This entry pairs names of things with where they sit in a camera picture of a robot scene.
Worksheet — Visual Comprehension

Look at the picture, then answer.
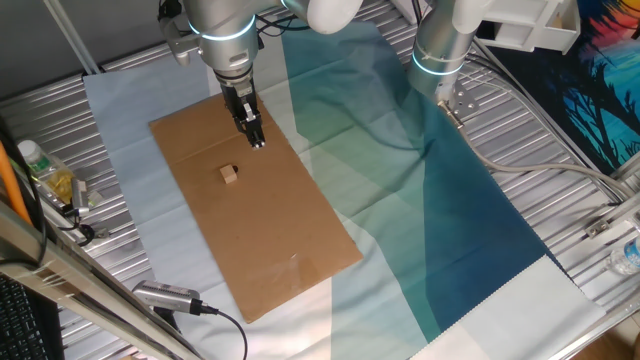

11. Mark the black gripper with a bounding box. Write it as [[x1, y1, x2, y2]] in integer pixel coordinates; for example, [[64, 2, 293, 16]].
[[218, 74, 267, 151]]

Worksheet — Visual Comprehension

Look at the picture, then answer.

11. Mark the brown cardboard sheet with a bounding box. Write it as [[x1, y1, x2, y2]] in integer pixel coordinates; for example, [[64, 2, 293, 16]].
[[148, 92, 365, 325]]

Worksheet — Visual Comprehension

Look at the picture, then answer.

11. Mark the thin aluminium pole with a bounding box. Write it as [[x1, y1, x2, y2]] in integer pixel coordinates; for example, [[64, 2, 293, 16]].
[[42, 0, 102, 76]]

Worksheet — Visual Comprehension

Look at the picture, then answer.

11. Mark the blue green patterned tablecloth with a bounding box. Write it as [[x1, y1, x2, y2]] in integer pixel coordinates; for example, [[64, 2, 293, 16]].
[[82, 19, 609, 360]]

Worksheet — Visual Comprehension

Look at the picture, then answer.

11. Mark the plastic bottle with yellow liquid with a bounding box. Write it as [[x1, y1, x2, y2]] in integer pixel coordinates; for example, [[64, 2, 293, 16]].
[[17, 139, 77, 206]]

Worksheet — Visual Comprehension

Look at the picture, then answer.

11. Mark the orange pole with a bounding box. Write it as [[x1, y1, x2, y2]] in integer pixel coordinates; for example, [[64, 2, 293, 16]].
[[0, 139, 34, 227]]

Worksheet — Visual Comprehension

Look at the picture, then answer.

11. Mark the white shelf unit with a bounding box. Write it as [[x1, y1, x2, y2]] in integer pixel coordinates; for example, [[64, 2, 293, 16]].
[[389, 0, 582, 55]]

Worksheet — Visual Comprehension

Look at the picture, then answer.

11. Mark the black keyboard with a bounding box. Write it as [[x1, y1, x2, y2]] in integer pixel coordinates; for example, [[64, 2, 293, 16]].
[[0, 274, 52, 360]]

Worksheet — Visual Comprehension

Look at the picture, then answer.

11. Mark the colourful sunset poster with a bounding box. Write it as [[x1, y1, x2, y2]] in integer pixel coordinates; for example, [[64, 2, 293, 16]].
[[487, 0, 640, 176]]

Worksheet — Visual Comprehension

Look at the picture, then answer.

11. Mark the clear water bottle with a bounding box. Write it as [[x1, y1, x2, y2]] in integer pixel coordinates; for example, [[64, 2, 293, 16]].
[[603, 236, 640, 277]]

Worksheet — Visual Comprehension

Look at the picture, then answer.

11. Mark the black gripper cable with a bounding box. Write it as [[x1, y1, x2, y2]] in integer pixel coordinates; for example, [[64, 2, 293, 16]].
[[253, 12, 312, 39]]

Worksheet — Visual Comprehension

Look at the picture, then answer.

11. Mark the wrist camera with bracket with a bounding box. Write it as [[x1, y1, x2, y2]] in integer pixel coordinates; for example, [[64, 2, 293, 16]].
[[157, 0, 195, 69]]

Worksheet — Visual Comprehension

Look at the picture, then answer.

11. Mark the small silver ribbed camera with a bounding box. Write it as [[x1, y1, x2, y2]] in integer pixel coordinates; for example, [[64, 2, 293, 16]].
[[69, 175, 93, 217]]

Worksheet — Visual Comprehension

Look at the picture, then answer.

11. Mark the silver camera on stand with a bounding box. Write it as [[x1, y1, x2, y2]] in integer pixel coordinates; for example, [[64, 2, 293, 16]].
[[131, 278, 202, 332]]

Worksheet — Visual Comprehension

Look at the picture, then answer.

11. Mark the black stand camera cable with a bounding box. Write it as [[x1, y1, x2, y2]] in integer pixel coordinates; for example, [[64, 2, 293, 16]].
[[192, 299, 250, 360]]

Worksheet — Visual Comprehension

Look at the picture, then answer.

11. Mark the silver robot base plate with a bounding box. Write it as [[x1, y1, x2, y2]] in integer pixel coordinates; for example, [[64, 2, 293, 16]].
[[433, 79, 481, 127]]

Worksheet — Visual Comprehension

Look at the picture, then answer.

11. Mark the aluminium frame beam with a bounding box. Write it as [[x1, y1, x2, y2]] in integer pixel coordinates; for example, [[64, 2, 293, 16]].
[[0, 199, 206, 360]]

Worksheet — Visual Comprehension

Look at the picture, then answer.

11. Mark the thick grey base cable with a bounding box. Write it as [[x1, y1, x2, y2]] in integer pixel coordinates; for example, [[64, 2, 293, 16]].
[[438, 99, 634, 199]]

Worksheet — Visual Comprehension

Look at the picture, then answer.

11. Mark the aluminium profile rail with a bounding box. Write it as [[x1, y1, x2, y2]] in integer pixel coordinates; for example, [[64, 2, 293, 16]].
[[583, 164, 640, 241]]

